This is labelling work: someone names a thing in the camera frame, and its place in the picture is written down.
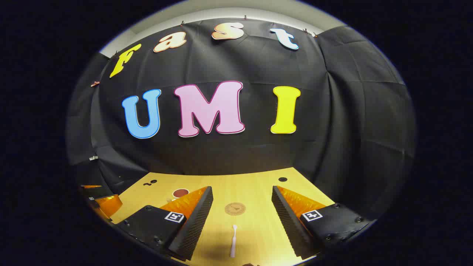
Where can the beige cup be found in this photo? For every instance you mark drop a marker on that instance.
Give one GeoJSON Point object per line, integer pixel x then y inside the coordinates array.
{"type": "Point", "coordinates": [180, 193]}

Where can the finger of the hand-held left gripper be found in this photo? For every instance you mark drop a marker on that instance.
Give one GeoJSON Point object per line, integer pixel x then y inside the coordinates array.
{"type": "Point", "coordinates": [109, 205]}
{"type": "Point", "coordinates": [97, 192]}

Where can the pale pink toothbrush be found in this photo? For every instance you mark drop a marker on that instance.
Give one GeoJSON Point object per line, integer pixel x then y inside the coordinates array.
{"type": "Point", "coordinates": [233, 247]}

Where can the wooden desktop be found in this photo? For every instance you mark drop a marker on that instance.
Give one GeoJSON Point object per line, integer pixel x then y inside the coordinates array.
{"type": "Point", "coordinates": [244, 184]}

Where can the black backdrop cloth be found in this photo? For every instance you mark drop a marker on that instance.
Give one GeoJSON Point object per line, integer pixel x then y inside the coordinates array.
{"type": "Point", "coordinates": [258, 66]}

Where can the round wooden coaster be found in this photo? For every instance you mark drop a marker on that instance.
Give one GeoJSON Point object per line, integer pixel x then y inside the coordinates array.
{"type": "Point", "coordinates": [235, 208]}

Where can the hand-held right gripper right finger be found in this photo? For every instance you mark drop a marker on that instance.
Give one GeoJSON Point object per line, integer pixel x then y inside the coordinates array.
{"type": "Point", "coordinates": [292, 229]}

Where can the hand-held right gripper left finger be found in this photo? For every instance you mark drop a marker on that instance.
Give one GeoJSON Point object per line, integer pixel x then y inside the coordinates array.
{"type": "Point", "coordinates": [192, 229]}

